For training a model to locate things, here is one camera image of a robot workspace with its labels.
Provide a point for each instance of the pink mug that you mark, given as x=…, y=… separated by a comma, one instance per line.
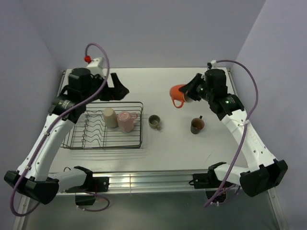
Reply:
x=126, y=121

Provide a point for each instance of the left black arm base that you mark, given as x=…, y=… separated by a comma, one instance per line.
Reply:
x=98, y=184

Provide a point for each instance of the beige tumbler cup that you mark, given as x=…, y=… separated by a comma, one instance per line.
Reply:
x=110, y=118

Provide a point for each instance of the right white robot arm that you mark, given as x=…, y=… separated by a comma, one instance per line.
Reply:
x=264, y=171

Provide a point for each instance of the black box under table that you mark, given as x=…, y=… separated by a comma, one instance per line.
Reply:
x=84, y=200

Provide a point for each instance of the orange mug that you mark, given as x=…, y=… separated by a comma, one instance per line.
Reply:
x=178, y=98

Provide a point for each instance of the grey-green small mug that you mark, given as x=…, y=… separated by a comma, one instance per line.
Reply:
x=154, y=122

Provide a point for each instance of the dark grey mug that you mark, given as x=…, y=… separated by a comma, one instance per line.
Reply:
x=197, y=125

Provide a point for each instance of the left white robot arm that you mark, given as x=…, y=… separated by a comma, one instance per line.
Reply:
x=32, y=178

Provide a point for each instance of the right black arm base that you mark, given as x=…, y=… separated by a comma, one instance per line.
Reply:
x=202, y=181

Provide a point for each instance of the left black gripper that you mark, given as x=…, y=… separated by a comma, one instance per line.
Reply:
x=119, y=91

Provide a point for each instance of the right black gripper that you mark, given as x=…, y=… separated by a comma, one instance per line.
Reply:
x=189, y=88

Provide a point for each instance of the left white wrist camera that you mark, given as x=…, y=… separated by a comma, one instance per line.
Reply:
x=96, y=66

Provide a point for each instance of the aluminium table rail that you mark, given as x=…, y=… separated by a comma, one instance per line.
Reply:
x=149, y=182

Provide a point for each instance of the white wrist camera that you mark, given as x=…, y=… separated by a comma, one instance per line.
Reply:
x=96, y=66
x=212, y=64

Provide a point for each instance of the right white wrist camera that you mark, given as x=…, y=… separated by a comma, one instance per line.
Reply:
x=212, y=64

